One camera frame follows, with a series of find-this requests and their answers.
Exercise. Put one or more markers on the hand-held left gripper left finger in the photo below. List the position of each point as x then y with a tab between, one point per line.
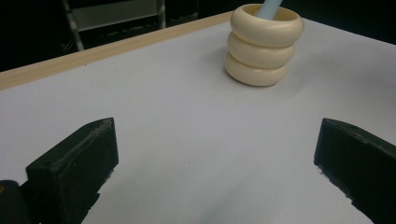
71	174

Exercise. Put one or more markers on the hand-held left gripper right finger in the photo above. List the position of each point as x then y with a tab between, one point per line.
358	165

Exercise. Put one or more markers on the cream ringed cup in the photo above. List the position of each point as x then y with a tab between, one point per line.
260	49

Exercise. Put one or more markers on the light blue hairbrush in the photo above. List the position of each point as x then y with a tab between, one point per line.
268	8

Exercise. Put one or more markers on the wooden table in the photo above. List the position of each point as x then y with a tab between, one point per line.
93	56

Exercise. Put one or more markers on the grey metal stand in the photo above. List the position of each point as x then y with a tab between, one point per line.
115	14

